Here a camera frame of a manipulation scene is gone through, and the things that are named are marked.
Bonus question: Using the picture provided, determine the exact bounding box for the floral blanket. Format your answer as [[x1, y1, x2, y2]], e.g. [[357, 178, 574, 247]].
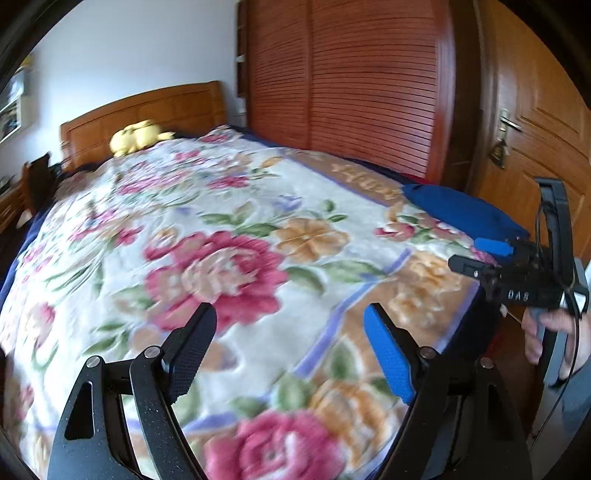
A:
[[0, 127, 504, 480]]

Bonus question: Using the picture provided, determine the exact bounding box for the wooden door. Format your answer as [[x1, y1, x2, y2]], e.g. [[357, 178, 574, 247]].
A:
[[462, 0, 591, 296]]

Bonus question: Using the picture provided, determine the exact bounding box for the wooden bed headboard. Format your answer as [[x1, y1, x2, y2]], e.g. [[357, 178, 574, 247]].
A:
[[60, 80, 228, 172]]

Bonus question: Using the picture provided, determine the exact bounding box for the person's right hand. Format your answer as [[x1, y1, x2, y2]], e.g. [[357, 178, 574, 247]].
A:
[[524, 307, 591, 380]]

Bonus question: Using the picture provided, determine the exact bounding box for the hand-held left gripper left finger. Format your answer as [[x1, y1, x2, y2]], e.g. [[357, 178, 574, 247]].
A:
[[46, 302, 218, 480]]

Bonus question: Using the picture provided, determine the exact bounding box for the yellow plush toy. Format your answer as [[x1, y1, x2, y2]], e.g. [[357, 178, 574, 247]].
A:
[[109, 119, 175, 158]]

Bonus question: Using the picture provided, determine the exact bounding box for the white wall shelf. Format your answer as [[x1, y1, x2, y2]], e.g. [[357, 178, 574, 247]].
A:
[[0, 65, 35, 144]]

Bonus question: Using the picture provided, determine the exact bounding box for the person's right forearm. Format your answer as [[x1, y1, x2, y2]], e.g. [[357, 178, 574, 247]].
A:
[[531, 360, 591, 453]]

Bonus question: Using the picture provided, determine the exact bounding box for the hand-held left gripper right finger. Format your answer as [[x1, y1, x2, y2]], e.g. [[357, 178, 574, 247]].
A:
[[364, 302, 534, 480]]

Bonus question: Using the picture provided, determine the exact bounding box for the wooden chair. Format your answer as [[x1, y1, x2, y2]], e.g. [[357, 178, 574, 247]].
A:
[[22, 154, 58, 217]]

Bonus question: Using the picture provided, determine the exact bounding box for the wooden slatted wardrobe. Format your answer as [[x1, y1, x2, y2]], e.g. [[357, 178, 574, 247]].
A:
[[238, 0, 458, 185]]

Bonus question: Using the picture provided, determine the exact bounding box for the metal door handle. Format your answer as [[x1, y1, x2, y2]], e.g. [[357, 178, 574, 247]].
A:
[[489, 108, 522, 167]]

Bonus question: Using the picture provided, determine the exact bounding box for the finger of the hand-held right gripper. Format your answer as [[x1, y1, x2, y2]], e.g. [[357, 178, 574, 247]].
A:
[[473, 237, 514, 257], [448, 255, 502, 285]]

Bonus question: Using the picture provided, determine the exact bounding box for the wooden desk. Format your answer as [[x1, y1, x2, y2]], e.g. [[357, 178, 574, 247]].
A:
[[0, 178, 28, 232]]

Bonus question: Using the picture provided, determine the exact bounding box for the blue suit jacket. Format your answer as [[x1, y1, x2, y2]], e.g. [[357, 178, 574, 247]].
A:
[[402, 184, 531, 244]]

